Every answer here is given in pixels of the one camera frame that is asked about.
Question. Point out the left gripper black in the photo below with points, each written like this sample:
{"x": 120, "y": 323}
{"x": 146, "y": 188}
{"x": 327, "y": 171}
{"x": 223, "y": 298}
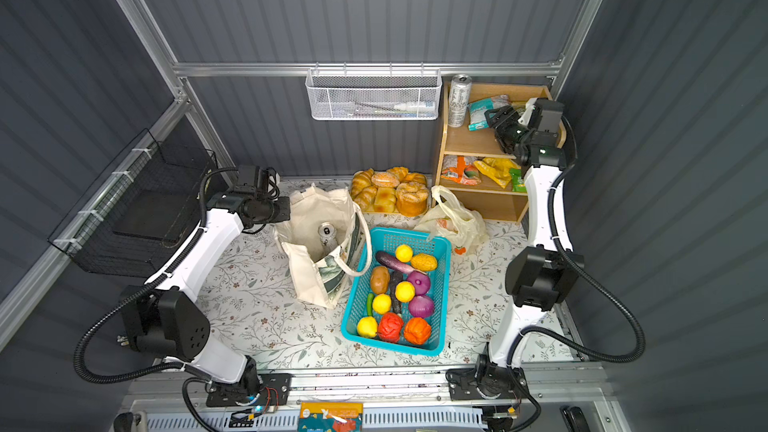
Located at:
{"x": 284, "y": 214}

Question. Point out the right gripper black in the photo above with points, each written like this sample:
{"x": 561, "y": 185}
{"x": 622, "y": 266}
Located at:
{"x": 503, "y": 121}

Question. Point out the teal snack packet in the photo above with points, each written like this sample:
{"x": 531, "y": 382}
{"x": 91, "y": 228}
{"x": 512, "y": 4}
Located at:
{"x": 478, "y": 109}

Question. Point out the beige canvas tote bag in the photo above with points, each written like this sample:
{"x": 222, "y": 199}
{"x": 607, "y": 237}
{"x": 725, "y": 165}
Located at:
{"x": 320, "y": 279}

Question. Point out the silver can front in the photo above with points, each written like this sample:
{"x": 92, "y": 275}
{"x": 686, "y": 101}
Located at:
{"x": 328, "y": 237}

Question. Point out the silver can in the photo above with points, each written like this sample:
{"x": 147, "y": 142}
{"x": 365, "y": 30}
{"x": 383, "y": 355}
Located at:
{"x": 328, "y": 237}
{"x": 458, "y": 99}

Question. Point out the cream plastic grocery bag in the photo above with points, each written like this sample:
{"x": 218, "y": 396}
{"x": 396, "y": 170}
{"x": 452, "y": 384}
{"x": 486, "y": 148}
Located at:
{"x": 465, "y": 229}

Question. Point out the teal plastic basket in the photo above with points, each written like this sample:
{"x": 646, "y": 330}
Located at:
{"x": 388, "y": 239}

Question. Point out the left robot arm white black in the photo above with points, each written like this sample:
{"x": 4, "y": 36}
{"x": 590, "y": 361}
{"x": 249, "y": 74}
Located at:
{"x": 162, "y": 317}

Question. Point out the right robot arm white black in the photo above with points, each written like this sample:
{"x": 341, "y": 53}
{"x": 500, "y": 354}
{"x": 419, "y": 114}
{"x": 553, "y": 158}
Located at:
{"x": 544, "y": 272}

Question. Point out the silver can rear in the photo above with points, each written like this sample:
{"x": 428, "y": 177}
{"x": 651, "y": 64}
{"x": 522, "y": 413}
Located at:
{"x": 458, "y": 99}

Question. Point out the yellow snack bag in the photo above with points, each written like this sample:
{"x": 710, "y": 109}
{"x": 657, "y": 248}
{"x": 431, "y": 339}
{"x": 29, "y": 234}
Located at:
{"x": 501, "y": 171}

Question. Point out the wooden shelf unit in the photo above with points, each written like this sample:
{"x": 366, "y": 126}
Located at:
{"x": 487, "y": 198}

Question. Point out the small green snack packet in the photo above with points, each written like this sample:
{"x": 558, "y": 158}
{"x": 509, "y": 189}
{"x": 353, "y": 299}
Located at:
{"x": 517, "y": 181}

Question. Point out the orange snack bag lower shelf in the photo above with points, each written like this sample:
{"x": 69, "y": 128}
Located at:
{"x": 460, "y": 169}

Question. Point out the white tube in basket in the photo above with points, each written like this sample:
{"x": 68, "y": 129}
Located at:
{"x": 412, "y": 107}

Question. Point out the bread rolls tray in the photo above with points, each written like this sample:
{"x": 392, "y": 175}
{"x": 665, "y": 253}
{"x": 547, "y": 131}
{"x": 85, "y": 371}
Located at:
{"x": 393, "y": 191}

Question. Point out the brown potato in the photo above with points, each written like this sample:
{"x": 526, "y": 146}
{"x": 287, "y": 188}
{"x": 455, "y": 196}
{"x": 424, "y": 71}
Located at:
{"x": 379, "y": 280}

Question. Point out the purple eggplant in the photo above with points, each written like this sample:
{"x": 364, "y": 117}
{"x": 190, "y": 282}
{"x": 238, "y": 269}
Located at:
{"x": 391, "y": 262}

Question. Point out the green chili pepper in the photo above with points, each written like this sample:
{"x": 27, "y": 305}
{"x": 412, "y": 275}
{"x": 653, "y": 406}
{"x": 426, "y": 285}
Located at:
{"x": 369, "y": 304}

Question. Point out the yellow lemon top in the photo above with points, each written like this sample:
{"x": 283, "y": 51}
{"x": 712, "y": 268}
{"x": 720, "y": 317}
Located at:
{"x": 404, "y": 253}

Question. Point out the yellow lemon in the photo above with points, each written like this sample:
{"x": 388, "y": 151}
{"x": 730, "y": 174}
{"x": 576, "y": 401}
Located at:
{"x": 405, "y": 292}
{"x": 367, "y": 327}
{"x": 404, "y": 253}
{"x": 381, "y": 304}

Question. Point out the yellow lemon left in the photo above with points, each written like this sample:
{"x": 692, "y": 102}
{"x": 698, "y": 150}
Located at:
{"x": 381, "y": 304}

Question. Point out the yellow lemon bottom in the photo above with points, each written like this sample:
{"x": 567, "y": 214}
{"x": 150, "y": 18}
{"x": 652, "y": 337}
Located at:
{"x": 367, "y": 327}

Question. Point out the orange yellow mango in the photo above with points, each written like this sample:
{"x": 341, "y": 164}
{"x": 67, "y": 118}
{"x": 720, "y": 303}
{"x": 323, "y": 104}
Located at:
{"x": 424, "y": 262}

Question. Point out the yellow lemon middle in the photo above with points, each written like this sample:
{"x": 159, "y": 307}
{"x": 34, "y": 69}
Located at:
{"x": 405, "y": 292}

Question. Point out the red tomato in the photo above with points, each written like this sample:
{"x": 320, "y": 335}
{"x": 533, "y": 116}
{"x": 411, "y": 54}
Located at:
{"x": 390, "y": 327}

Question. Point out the purple onion upper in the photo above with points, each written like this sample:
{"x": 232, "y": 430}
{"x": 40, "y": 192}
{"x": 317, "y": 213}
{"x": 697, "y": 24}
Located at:
{"x": 420, "y": 281}

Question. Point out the purple onion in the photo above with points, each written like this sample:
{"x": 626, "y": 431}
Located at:
{"x": 421, "y": 306}
{"x": 420, "y": 281}

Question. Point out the purple onion lower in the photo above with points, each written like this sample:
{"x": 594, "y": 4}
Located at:
{"x": 421, "y": 306}

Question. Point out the orange pumpkin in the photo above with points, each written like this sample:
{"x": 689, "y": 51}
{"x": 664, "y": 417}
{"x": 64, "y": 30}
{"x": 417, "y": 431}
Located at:
{"x": 417, "y": 331}

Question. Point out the colourful box at front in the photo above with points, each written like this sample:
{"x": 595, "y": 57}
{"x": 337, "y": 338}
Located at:
{"x": 330, "y": 417}

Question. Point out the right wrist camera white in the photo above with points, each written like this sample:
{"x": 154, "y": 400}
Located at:
{"x": 526, "y": 115}

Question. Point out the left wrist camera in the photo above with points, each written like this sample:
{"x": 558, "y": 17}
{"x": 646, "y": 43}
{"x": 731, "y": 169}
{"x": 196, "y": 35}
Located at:
{"x": 256, "y": 180}

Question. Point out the black wire wall basket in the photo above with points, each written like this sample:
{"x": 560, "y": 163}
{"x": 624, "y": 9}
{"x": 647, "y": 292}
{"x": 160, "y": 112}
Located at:
{"x": 141, "y": 215}

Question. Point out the white wire wall basket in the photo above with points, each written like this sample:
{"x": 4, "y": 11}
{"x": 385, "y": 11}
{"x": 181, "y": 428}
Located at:
{"x": 332, "y": 94}

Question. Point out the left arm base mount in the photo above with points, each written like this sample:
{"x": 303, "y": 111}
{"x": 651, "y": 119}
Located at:
{"x": 270, "y": 389}

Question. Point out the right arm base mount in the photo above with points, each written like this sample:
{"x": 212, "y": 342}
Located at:
{"x": 486, "y": 385}

